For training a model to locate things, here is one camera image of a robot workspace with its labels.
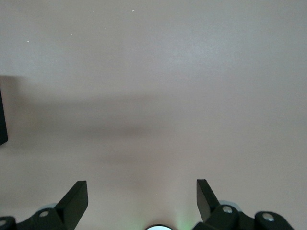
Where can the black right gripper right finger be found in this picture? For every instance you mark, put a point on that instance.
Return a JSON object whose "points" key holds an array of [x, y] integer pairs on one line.
{"points": [[211, 208]]}

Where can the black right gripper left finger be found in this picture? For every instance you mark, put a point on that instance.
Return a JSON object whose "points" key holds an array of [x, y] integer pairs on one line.
{"points": [[69, 208]]}

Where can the black rectangular plastic box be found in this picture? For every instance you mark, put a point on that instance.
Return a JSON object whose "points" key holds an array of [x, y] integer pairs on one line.
{"points": [[3, 119]]}

